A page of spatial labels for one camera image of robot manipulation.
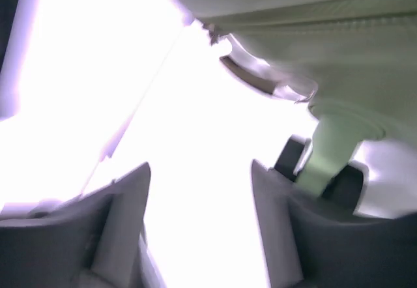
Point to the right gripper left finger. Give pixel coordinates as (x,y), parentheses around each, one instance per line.
(90,242)

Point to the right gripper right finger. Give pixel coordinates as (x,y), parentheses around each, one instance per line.
(310,242)

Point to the green hard-shell suitcase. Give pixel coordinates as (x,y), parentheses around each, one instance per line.
(353,62)

